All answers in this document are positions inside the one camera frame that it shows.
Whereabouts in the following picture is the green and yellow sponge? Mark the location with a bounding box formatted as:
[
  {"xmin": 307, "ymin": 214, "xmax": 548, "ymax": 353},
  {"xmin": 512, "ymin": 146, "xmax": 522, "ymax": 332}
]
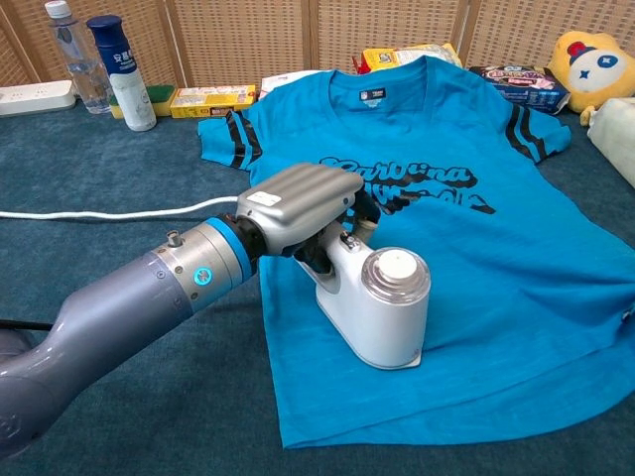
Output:
[{"xmin": 108, "ymin": 84, "xmax": 176, "ymax": 120}]

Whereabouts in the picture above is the clear plastic water bottle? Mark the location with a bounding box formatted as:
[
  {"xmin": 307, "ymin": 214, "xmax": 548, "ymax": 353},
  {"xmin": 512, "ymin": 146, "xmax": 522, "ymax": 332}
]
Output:
[{"xmin": 44, "ymin": 0, "xmax": 113, "ymax": 115}]

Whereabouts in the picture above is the pink and white packet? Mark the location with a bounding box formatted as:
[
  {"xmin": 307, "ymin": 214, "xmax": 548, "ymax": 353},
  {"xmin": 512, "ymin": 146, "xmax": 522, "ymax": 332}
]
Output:
[{"xmin": 259, "ymin": 68, "xmax": 318, "ymax": 100}]

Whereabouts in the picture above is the long white cotton pad pack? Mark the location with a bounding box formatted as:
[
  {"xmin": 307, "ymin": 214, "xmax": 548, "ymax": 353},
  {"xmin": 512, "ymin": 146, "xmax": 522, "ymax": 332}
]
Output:
[{"xmin": 586, "ymin": 97, "xmax": 635, "ymax": 189}]

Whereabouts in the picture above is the blue Carolina Panthers shirt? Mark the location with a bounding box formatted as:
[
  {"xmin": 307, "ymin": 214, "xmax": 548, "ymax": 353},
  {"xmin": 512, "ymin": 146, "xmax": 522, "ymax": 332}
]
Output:
[{"xmin": 196, "ymin": 55, "xmax": 635, "ymax": 450}]

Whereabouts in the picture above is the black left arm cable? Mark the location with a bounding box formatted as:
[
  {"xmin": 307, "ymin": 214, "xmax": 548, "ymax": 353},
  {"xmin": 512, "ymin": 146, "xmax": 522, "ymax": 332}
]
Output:
[{"xmin": 0, "ymin": 319, "xmax": 54, "ymax": 332}]

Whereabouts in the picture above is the white bottle with blue cap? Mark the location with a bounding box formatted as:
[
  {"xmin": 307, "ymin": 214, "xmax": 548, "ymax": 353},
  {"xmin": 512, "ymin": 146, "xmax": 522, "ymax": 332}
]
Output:
[{"xmin": 86, "ymin": 14, "xmax": 158, "ymax": 133}]

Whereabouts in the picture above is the dark sanitary pad package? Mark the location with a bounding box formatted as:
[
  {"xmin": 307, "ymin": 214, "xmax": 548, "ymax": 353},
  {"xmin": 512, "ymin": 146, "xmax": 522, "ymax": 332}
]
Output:
[{"xmin": 468, "ymin": 63, "xmax": 572, "ymax": 116}]

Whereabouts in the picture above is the dark teal carpet mat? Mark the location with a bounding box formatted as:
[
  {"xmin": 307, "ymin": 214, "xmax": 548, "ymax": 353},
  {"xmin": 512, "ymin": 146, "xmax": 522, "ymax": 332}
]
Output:
[{"xmin": 0, "ymin": 98, "xmax": 635, "ymax": 476}]

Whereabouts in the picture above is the yellow snack bag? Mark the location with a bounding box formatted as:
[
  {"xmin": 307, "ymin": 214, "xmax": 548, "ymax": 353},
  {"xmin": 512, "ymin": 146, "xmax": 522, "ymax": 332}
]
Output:
[{"xmin": 360, "ymin": 43, "xmax": 463, "ymax": 75}]

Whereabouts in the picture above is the white power strip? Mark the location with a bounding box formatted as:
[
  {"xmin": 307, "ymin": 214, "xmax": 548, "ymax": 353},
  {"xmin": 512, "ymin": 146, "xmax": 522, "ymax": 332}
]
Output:
[{"xmin": 0, "ymin": 79, "xmax": 77, "ymax": 118}]

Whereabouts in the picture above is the white steamer power cord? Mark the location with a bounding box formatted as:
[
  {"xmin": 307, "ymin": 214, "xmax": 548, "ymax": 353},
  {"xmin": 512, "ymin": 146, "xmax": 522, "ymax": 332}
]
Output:
[{"xmin": 0, "ymin": 195, "xmax": 239, "ymax": 221}]

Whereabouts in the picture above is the woven rattan folding screen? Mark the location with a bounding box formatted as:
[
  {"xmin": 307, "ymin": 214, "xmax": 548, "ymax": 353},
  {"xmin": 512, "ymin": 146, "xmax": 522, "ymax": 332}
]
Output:
[{"xmin": 0, "ymin": 0, "xmax": 635, "ymax": 90}]

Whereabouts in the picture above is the yellow cardboard box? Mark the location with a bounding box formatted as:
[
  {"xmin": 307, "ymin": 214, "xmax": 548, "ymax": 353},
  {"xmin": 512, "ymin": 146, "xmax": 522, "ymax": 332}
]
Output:
[{"xmin": 170, "ymin": 83, "xmax": 257, "ymax": 119}]

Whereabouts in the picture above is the white handheld garment steamer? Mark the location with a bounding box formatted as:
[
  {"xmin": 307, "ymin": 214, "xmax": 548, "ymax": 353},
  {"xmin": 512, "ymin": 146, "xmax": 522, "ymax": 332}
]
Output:
[{"xmin": 297, "ymin": 217, "xmax": 432, "ymax": 371}]

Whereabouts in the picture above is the yellow plush toy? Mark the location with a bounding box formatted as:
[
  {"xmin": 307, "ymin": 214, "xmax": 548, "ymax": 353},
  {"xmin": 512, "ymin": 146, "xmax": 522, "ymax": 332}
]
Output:
[{"xmin": 547, "ymin": 30, "xmax": 635, "ymax": 126}]

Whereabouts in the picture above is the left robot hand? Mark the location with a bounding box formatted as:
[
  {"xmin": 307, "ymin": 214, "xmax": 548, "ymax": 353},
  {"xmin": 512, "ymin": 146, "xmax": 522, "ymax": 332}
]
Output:
[{"xmin": 232, "ymin": 162, "xmax": 382, "ymax": 274}]

